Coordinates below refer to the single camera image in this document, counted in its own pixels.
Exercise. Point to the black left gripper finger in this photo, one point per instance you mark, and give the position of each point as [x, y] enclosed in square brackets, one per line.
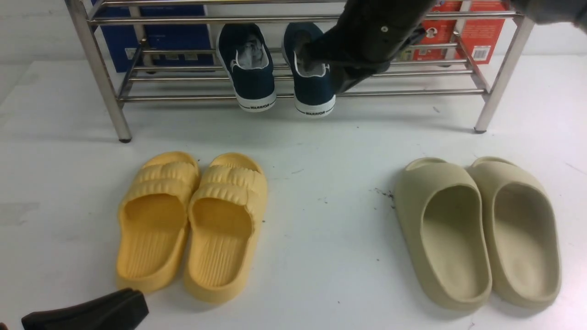
[121, 310]

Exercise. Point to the red cardboard box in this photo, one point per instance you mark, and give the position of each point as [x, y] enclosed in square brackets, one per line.
[479, 36]

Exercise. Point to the yellow ribbed slide right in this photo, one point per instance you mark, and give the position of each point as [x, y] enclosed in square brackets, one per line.
[225, 215]

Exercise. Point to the yellow ribbed slide left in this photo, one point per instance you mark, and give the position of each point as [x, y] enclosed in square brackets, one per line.
[153, 222]

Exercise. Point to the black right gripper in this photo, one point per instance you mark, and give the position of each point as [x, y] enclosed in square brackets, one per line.
[366, 37]

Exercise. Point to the beige foam slide left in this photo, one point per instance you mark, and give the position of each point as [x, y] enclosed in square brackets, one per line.
[439, 209]

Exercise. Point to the beige foam slide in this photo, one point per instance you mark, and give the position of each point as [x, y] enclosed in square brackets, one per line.
[439, 209]
[520, 230]

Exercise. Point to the yellow ribbed slide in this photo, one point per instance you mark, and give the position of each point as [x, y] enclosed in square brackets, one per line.
[153, 222]
[225, 215]

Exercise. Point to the steel shoe rack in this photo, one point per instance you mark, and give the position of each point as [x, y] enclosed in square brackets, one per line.
[127, 13]

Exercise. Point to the blue cardboard box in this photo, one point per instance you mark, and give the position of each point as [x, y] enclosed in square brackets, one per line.
[122, 40]

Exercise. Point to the beige foam slide right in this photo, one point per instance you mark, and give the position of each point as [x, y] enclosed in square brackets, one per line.
[520, 230]

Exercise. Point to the navy canvas sneaker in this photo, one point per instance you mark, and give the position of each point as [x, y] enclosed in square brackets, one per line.
[313, 93]
[242, 51]

